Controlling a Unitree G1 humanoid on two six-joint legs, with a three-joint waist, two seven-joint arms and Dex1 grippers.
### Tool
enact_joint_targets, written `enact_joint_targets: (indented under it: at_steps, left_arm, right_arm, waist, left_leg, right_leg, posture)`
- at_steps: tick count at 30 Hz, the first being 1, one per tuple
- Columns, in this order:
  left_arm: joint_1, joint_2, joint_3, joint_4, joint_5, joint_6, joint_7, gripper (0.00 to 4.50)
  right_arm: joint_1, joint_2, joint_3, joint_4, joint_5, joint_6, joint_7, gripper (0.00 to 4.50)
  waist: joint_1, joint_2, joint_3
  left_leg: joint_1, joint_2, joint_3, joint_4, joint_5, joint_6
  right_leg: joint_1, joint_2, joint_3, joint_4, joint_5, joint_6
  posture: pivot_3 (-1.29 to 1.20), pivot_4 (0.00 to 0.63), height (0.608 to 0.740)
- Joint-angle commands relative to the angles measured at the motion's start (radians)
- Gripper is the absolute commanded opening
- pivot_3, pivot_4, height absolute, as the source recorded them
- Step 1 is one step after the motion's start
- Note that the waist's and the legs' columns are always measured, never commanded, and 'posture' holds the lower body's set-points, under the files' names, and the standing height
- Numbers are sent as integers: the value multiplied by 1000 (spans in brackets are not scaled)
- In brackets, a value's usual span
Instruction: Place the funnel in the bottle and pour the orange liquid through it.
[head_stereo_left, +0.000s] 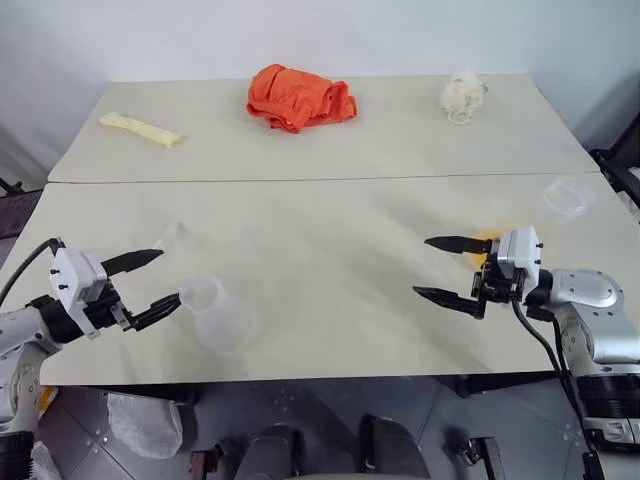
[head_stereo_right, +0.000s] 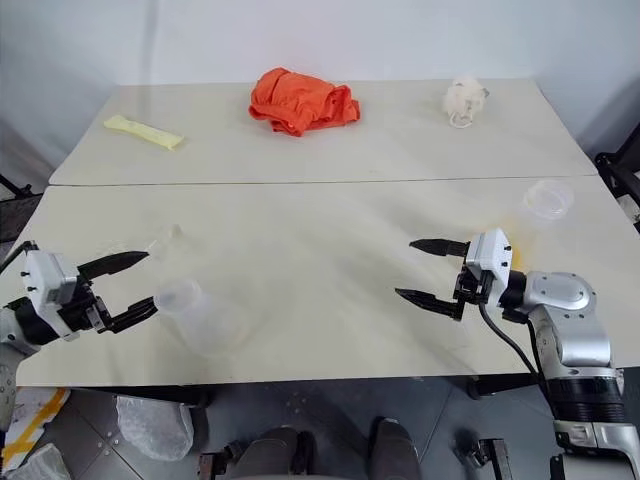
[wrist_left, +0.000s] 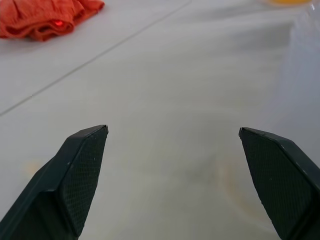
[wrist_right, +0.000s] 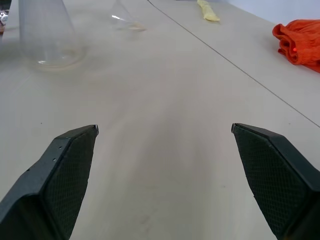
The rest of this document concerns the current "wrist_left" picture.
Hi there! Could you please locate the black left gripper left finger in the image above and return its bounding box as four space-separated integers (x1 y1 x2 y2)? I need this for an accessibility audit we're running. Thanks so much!
0 124 109 240

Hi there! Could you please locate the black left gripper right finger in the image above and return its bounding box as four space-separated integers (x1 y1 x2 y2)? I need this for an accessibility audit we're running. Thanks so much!
238 127 320 240

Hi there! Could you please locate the orange crumpled cloth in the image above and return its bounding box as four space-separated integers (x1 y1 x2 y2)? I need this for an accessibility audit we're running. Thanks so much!
0 0 106 42

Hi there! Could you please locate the yellow round object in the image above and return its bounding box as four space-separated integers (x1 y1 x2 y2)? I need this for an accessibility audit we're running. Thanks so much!
259 0 313 6

